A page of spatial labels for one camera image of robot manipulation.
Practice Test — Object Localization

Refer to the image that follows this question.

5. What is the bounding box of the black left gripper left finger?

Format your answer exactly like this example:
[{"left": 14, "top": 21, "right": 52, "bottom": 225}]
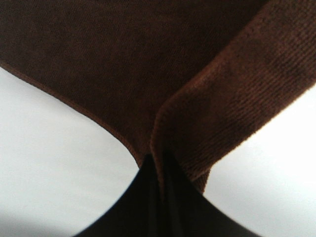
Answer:
[{"left": 76, "top": 155, "right": 160, "bottom": 237}]

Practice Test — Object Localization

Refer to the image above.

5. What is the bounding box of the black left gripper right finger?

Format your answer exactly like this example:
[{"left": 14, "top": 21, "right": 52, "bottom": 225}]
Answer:
[{"left": 163, "top": 152, "right": 255, "bottom": 237}]

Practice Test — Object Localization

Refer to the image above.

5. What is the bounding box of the brown towel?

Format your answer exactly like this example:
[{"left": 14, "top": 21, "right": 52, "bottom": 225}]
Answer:
[{"left": 0, "top": 0, "right": 316, "bottom": 191}]

